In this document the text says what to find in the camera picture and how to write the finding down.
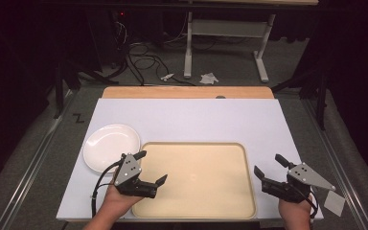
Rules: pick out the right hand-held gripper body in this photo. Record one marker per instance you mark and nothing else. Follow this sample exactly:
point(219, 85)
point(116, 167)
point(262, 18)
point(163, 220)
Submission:
point(303, 175)

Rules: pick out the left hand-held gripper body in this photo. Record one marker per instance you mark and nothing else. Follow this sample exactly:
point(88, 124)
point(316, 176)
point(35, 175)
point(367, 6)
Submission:
point(128, 171)

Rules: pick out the person's left hand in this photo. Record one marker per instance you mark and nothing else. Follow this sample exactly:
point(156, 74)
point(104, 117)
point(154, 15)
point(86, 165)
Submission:
point(116, 201)

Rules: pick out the person's right hand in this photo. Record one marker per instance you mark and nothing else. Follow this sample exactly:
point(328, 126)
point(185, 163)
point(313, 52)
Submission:
point(295, 209)

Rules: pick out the white round plate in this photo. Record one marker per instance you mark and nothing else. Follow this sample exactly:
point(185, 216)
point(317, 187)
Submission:
point(110, 147)

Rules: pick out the beige plastic tray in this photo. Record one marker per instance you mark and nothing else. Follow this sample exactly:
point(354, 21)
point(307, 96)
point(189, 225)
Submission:
point(195, 182)

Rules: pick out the white paper sheet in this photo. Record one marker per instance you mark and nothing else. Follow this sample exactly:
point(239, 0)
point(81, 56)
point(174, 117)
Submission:
point(334, 203)

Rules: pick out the black metal stand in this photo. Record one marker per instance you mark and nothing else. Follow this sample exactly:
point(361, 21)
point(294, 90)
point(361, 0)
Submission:
point(322, 102)
point(59, 92)

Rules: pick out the wooden table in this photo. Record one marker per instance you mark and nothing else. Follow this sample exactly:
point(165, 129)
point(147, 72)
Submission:
point(172, 92)

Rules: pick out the white table board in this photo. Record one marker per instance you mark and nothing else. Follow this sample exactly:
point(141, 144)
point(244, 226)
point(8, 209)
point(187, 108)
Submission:
point(204, 121)

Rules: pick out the small white plug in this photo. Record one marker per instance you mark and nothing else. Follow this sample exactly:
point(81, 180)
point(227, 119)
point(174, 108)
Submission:
point(167, 77)

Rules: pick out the grey round table grommet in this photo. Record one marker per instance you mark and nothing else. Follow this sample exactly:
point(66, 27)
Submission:
point(220, 97)

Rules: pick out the crumpled white paper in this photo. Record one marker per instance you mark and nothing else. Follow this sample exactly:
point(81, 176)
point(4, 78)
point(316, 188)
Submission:
point(208, 78)

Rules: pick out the black computer case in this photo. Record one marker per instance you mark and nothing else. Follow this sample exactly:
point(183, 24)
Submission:
point(108, 38)

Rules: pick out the white-legged desk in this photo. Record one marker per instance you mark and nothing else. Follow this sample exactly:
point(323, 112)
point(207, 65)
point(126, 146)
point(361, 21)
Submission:
point(223, 28)

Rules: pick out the metal floor rail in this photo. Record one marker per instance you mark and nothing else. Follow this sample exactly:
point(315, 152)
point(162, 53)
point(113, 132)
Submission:
point(341, 179)
point(28, 172)

